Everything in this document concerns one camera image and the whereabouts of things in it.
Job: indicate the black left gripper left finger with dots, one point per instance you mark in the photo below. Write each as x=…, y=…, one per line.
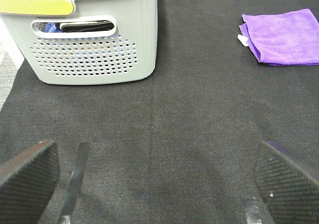
x=27, y=183

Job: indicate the yellow basket handle strip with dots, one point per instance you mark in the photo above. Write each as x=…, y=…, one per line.
x=37, y=7

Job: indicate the black fabric table mat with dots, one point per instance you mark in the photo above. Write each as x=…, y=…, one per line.
x=179, y=146

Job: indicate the purple towel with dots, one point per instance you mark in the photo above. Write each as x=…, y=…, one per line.
x=287, y=39

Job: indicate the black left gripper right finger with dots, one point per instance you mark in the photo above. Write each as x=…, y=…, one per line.
x=288, y=185

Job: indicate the black object inside basket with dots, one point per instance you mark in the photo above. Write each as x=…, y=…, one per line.
x=86, y=26

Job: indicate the grey perforated plastic basket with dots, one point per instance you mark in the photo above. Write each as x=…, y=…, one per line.
x=125, y=53

